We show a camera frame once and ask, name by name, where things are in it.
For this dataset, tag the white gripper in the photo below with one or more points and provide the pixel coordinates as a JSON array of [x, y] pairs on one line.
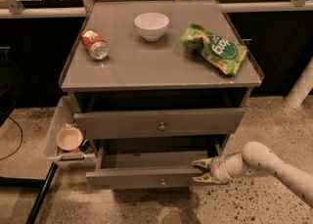
[[217, 169]]

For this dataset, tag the grey drawer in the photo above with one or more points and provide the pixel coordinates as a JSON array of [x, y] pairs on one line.
[[141, 124], [161, 167]]

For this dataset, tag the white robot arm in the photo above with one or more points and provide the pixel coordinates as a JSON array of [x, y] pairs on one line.
[[253, 160]]

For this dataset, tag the grey top drawer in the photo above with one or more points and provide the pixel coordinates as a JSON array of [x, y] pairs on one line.
[[141, 124]]

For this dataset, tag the grey drawer cabinet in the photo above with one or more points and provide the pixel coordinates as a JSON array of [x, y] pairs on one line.
[[139, 75]]

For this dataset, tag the green chip bag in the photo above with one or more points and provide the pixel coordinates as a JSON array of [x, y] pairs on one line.
[[217, 50]]

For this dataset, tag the small beige bowl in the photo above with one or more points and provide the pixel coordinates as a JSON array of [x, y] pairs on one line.
[[69, 138]]

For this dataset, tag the white ceramic bowl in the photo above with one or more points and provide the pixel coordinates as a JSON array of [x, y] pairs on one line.
[[151, 26]]

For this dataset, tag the orange soda can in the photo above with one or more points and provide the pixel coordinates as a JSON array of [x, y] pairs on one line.
[[94, 43]]

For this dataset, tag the white post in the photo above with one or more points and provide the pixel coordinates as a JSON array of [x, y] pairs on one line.
[[301, 87]]

